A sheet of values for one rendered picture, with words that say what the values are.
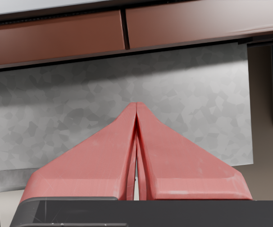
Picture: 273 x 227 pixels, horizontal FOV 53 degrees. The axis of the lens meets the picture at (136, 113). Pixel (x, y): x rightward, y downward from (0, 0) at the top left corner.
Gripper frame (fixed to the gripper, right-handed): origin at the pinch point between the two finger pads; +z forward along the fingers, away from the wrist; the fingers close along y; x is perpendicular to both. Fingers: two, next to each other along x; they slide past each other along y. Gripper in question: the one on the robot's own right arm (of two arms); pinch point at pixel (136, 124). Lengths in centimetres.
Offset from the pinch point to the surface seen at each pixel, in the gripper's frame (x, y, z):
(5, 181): 28.7, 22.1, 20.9
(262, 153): 74, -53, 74
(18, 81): 13.7, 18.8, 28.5
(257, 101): 54, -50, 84
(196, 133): 21.1, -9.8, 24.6
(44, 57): 4.3, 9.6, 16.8
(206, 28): 1.7, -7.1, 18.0
